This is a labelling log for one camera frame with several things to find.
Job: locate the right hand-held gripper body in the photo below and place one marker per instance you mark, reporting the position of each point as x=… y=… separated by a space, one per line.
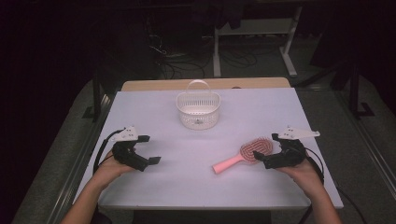
x=288 y=154

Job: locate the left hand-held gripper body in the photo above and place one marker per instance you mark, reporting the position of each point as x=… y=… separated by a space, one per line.
x=124 y=134

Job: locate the pink hairbrush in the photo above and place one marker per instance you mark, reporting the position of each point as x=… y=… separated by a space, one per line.
x=229 y=163

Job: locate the white plastic basket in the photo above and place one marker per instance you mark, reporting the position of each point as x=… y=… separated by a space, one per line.
x=198 y=109

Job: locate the person's right hand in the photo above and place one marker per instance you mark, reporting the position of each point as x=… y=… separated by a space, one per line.
x=303 y=174

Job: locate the person's left hand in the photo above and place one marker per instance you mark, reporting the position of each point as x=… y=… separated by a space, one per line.
x=109 y=169

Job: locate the white table cover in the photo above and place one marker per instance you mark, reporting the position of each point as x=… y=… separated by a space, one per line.
x=193 y=174

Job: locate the black metal stand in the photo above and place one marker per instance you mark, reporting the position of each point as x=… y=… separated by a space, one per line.
x=97 y=93
x=355 y=93

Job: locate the wooden table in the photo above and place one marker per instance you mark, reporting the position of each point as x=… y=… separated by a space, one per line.
x=162 y=84

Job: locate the metal floor rail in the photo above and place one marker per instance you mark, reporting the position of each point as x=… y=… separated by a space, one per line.
x=367 y=149
x=74 y=174

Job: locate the white metal stand frame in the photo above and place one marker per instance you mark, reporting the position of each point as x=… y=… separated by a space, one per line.
x=249 y=27

